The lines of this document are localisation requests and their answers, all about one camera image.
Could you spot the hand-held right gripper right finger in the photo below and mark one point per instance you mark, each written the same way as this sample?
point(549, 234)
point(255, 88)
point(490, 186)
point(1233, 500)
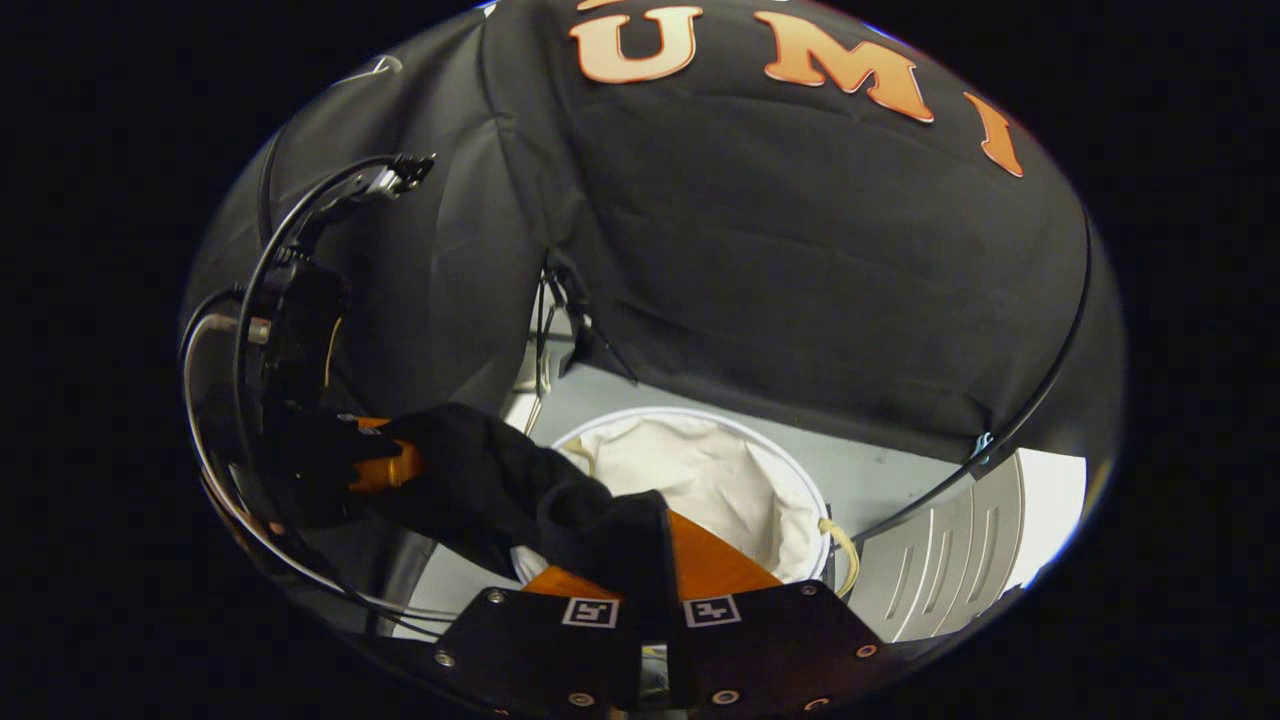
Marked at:
point(770, 650)

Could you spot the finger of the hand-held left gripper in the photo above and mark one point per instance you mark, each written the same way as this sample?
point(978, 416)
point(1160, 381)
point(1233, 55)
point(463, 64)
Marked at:
point(390, 468)

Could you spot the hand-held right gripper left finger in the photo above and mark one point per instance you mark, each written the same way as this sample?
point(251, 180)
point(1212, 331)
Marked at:
point(530, 650)

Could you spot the black knitted jacket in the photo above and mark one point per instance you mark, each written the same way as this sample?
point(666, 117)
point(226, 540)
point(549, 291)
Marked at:
point(500, 480)

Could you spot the white fabric laundry hamper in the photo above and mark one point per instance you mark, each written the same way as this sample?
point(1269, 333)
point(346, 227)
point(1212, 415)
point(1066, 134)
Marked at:
point(720, 480)

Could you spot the black clothes rack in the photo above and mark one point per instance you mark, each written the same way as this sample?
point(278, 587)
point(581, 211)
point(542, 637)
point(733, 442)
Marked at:
point(920, 494)

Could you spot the black backdrop stand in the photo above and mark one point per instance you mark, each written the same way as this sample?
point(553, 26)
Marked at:
point(572, 300)

